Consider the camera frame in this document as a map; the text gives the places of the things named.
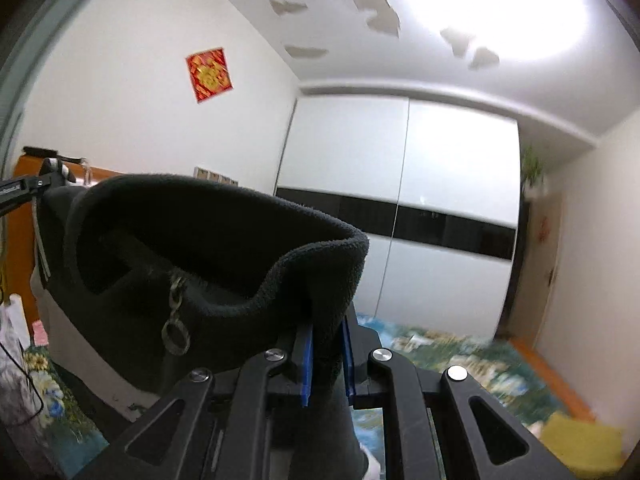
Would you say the black and white fleece jacket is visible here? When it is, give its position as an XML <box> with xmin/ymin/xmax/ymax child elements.
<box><xmin>29</xmin><ymin>173</ymin><xmax>384</xmax><ymax>480</ymax></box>

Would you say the orange wooden headboard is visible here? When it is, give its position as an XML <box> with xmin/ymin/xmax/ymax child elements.
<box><xmin>4</xmin><ymin>155</ymin><xmax>120</xmax><ymax>328</ymax></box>

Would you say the teal floral bedspread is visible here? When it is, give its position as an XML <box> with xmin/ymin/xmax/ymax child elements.
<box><xmin>19</xmin><ymin>311</ymin><xmax>582</xmax><ymax>480</ymax></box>

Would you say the white and black wardrobe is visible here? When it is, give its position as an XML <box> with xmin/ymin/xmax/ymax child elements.
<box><xmin>277</xmin><ymin>96</ymin><xmax>520</xmax><ymax>337</ymax></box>

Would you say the wooden door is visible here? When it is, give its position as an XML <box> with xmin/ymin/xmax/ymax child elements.
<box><xmin>506</xmin><ymin>193</ymin><xmax>563</xmax><ymax>348</ymax></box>

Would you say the green potted plant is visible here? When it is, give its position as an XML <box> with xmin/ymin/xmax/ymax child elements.
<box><xmin>521</xmin><ymin>145</ymin><xmax>544</xmax><ymax>197</ymax></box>

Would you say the yellow green cloth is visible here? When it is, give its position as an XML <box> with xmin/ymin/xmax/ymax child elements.
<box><xmin>539</xmin><ymin>412</ymin><xmax>624</xmax><ymax>479</ymax></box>

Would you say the red square wall decoration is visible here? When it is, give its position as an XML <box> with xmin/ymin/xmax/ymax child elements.
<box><xmin>186</xmin><ymin>48</ymin><xmax>232</xmax><ymax>103</ymax></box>

